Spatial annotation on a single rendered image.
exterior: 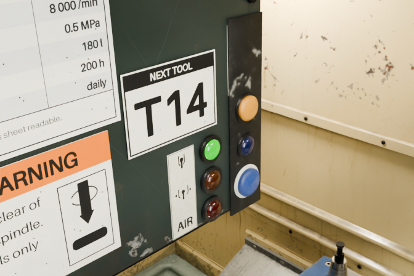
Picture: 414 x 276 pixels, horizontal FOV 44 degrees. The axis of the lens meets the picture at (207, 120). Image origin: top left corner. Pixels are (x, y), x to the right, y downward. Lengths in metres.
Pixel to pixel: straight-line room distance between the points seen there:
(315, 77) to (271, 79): 0.15
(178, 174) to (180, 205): 0.03
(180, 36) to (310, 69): 0.93
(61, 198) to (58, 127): 0.05
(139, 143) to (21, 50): 0.12
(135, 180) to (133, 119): 0.05
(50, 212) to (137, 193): 0.08
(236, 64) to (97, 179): 0.16
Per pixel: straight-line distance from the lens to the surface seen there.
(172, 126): 0.43
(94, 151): 0.39
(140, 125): 0.41
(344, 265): 0.98
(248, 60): 0.48
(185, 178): 0.46
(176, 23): 0.41
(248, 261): 1.71
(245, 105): 0.48
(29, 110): 0.36
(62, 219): 0.40
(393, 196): 1.33
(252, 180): 0.52
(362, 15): 1.22
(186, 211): 0.48
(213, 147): 0.46
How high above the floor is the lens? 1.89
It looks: 23 degrees down
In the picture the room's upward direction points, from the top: 2 degrees counter-clockwise
